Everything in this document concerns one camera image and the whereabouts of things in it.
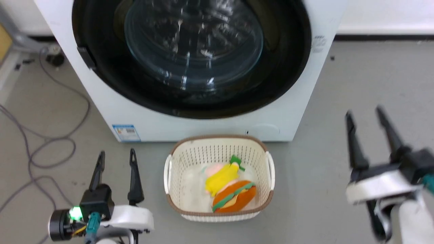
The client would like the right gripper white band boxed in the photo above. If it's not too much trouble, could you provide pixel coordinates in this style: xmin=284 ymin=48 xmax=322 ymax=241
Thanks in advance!
xmin=345 ymin=105 xmax=434 ymax=204

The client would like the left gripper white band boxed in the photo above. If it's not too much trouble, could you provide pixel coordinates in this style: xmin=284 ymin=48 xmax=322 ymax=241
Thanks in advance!
xmin=48 ymin=148 xmax=155 ymax=242

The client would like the white front-load washing machine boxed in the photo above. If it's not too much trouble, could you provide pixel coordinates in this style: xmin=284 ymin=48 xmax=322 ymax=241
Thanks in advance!
xmin=34 ymin=0 xmax=349 ymax=143

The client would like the black round glass washer door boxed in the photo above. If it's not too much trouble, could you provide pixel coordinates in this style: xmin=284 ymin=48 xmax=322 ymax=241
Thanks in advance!
xmin=72 ymin=0 xmax=312 ymax=120

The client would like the blue energy label sticker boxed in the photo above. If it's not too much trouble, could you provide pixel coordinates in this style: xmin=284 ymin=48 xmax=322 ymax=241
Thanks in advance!
xmin=112 ymin=124 xmax=141 ymax=142

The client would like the teal left gripper connector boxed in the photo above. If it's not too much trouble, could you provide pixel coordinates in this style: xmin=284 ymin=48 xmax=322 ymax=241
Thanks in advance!
xmin=85 ymin=212 xmax=102 ymax=244

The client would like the teal gripper connector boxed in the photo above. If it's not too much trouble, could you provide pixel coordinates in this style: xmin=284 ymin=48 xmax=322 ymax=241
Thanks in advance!
xmin=85 ymin=212 xmax=102 ymax=244
xmin=421 ymin=174 xmax=434 ymax=194

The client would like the teal right gripper connector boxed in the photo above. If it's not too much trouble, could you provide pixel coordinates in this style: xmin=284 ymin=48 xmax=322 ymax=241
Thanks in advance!
xmin=421 ymin=174 xmax=434 ymax=194

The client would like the cream plastic laundry basket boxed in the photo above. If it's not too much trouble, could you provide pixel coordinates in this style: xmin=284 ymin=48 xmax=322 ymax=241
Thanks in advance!
xmin=163 ymin=134 xmax=276 ymax=223

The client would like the pink plush toy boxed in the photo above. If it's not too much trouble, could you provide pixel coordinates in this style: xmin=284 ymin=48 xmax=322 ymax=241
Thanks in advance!
xmin=204 ymin=163 xmax=225 ymax=177

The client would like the yellow plush toy green leaf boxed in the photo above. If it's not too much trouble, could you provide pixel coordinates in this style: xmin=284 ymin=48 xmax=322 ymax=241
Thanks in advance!
xmin=205 ymin=155 xmax=246 ymax=198

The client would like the small grey text sticker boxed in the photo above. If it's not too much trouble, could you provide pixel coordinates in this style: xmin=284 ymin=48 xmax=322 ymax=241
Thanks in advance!
xmin=311 ymin=35 xmax=327 ymax=54

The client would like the orange burger plush toy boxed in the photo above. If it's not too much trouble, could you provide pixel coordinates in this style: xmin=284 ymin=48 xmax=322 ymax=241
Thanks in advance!
xmin=212 ymin=180 xmax=257 ymax=214

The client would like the wooden board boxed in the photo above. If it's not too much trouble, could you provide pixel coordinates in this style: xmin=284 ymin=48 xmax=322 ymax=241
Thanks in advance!
xmin=0 ymin=24 xmax=13 ymax=63

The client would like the grey looped floor cable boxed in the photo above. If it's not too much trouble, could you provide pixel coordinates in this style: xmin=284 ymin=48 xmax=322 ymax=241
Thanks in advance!
xmin=27 ymin=47 xmax=91 ymax=169

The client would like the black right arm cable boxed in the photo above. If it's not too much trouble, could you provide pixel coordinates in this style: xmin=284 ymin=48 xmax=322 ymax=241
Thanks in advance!
xmin=367 ymin=199 xmax=394 ymax=242

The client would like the black door latch handle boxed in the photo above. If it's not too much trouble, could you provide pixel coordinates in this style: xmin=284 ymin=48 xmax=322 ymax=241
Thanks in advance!
xmin=77 ymin=46 xmax=98 ymax=70

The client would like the black hose fitting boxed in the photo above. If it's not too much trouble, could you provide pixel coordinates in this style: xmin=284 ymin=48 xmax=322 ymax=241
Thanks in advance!
xmin=45 ymin=53 xmax=65 ymax=67

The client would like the grey drain hose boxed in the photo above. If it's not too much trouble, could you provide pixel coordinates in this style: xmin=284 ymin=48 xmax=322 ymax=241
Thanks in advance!
xmin=0 ymin=5 xmax=46 ymax=52

